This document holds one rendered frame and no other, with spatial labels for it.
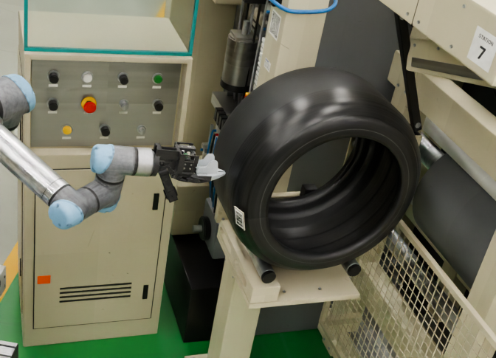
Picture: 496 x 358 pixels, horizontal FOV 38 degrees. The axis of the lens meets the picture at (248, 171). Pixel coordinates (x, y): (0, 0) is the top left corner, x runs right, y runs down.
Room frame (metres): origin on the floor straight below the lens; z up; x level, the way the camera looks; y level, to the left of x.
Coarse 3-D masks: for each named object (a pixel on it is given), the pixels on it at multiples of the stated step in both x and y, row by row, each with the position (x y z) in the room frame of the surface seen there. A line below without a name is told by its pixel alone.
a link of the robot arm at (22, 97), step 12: (0, 84) 1.72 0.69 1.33; (12, 84) 1.74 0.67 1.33; (24, 84) 1.77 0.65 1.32; (0, 96) 1.68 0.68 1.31; (12, 96) 1.71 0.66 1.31; (24, 96) 1.74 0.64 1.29; (0, 108) 1.66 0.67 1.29; (12, 108) 1.70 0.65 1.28; (24, 108) 1.74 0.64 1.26; (12, 120) 1.72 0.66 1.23
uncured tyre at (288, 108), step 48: (288, 96) 1.76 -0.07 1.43; (336, 96) 1.74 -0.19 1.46; (240, 144) 1.70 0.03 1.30; (288, 144) 1.64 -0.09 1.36; (384, 144) 1.74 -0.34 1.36; (240, 192) 1.62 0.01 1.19; (336, 192) 2.02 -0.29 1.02; (384, 192) 1.94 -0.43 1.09; (240, 240) 1.67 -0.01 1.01; (288, 240) 1.85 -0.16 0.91; (336, 240) 1.86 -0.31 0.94
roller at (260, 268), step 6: (252, 258) 1.74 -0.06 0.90; (258, 258) 1.72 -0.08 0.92; (258, 264) 1.70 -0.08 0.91; (264, 264) 1.69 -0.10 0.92; (270, 264) 1.70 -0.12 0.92; (258, 270) 1.68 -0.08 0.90; (264, 270) 1.67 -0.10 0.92; (270, 270) 1.67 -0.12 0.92; (264, 276) 1.66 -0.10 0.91; (270, 276) 1.66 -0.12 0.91; (264, 282) 1.66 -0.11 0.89; (270, 282) 1.66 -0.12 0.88
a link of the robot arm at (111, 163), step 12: (108, 144) 1.60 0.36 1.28; (96, 156) 1.54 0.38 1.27; (108, 156) 1.55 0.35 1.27; (120, 156) 1.56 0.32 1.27; (132, 156) 1.58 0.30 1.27; (96, 168) 1.53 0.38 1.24; (108, 168) 1.54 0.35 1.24; (120, 168) 1.55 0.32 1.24; (132, 168) 1.56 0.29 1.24; (108, 180) 1.55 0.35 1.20; (120, 180) 1.57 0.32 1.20
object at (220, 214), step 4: (284, 192) 2.07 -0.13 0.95; (288, 192) 2.07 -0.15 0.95; (292, 192) 2.08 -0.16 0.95; (296, 192) 2.08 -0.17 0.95; (272, 196) 2.03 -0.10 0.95; (276, 196) 2.03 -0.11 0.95; (280, 196) 2.04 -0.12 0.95; (284, 196) 2.05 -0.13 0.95; (288, 196) 2.05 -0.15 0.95; (292, 196) 2.06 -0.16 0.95; (296, 196) 2.06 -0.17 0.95; (216, 204) 1.98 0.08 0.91; (220, 204) 1.96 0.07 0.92; (216, 208) 1.97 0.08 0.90; (220, 208) 1.96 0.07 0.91; (216, 212) 1.97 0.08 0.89; (220, 212) 1.96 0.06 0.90; (224, 212) 1.97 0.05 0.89; (216, 216) 1.96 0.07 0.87; (220, 216) 1.96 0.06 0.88; (224, 216) 1.97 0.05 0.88; (216, 220) 1.96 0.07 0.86; (220, 220) 1.96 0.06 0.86
